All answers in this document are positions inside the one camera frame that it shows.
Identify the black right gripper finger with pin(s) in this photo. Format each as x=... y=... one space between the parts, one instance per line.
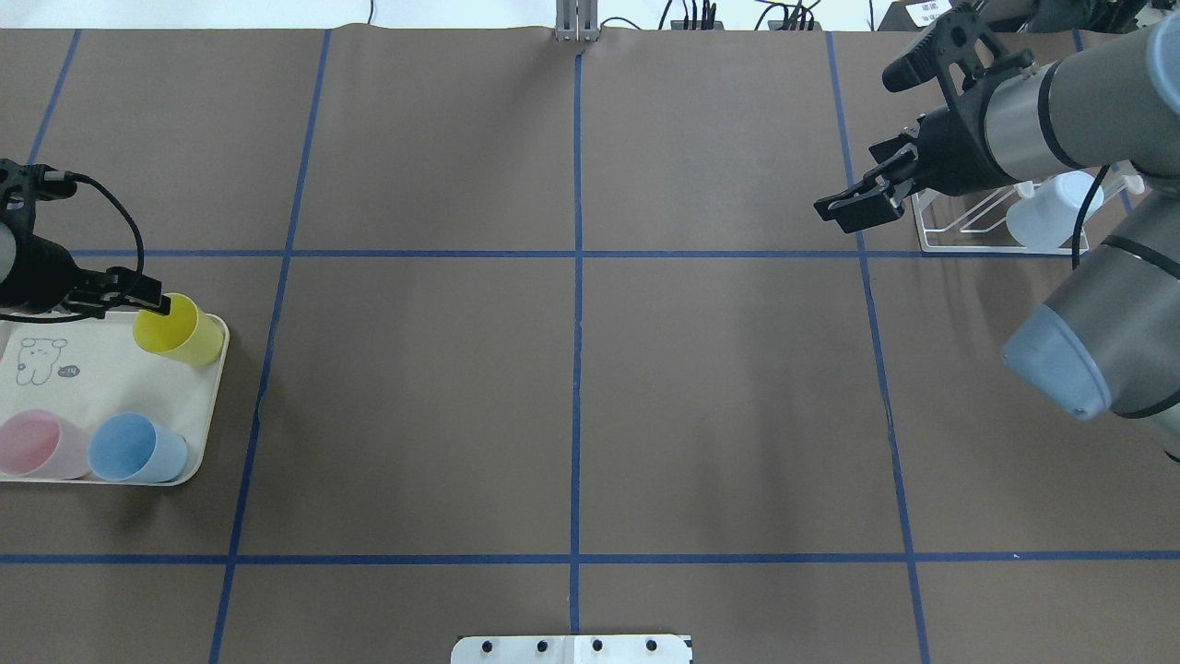
x=960 y=41
x=877 y=197

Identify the white wire cup rack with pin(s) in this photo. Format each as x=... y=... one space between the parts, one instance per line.
x=970 y=223

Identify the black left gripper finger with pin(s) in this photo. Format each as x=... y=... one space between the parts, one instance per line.
x=96 y=292

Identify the aluminium frame post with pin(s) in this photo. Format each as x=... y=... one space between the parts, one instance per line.
x=577 y=21

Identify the yellow plastic cup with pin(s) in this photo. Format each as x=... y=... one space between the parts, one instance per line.
x=186 y=334

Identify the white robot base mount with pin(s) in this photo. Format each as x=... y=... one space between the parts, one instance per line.
x=574 y=648

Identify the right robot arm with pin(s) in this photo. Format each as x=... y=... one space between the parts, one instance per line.
x=1090 y=144

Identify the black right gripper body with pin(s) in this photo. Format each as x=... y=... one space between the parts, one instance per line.
x=954 y=148

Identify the cream plastic tray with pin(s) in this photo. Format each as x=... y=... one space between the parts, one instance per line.
x=88 y=371

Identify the light blue plastic cup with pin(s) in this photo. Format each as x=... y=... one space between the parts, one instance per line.
x=1044 y=215

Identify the pink plastic cup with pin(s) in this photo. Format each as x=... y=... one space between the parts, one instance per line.
x=37 y=444

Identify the blue cup near base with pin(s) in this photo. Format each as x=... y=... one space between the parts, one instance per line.
x=129 y=447

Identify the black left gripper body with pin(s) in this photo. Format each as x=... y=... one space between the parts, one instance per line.
x=37 y=273

